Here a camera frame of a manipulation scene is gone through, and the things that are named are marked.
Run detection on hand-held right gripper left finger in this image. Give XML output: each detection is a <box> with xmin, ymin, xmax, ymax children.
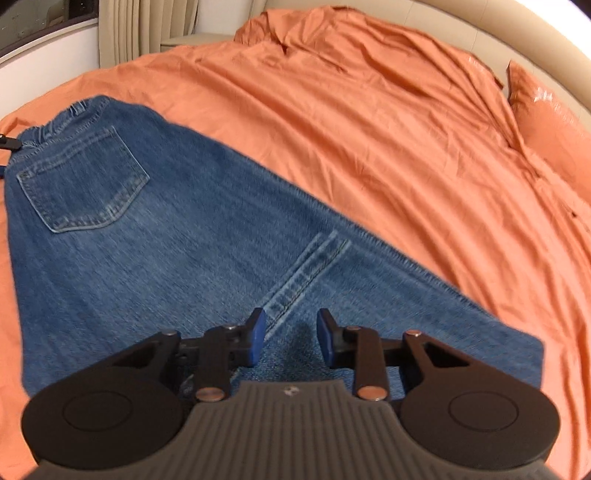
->
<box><xmin>111</xmin><ymin>308</ymin><xmax>267</xmax><ymax>401</ymax></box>

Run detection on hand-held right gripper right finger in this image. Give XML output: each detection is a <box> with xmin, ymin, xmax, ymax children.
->
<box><xmin>316</xmin><ymin>308</ymin><xmax>467</xmax><ymax>401</ymax></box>

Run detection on blue denim pants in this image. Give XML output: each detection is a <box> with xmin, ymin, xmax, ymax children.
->
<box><xmin>2</xmin><ymin>95</ymin><xmax>546</xmax><ymax>402</ymax></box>

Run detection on dark window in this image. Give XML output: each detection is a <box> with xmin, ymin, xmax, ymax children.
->
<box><xmin>0</xmin><ymin>0</ymin><xmax>99</xmax><ymax>58</ymax></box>

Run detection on beige pleated curtain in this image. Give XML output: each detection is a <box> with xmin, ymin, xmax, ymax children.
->
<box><xmin>98</xmin><ymin>0</ymin><xmax>200</xmax><ymax>70</ymax></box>

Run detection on orange bed cover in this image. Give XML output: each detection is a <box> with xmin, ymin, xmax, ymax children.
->
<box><xmin>0</xmin><ymin>6</ymin><xmax>591</xmax><ymax>480</ymax></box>

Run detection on beige nightstand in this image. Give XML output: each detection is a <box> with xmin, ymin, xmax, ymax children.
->
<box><xmin>159</xmin><ymin>33</ymin><xmax>238</xmax><ymax>49</ymax></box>

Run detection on orange embroidered pillow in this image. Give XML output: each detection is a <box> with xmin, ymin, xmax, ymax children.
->
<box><xmin>506</xmin><ymin>60</ymin><xmax>591</xmax><ymax>197</ymax></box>

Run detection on beige upholstered headboard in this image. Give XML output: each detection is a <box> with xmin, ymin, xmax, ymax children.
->
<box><xmin>249</xmin><ymin>0</ymin><xmax>591</xmax><ymax>195</ymax></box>

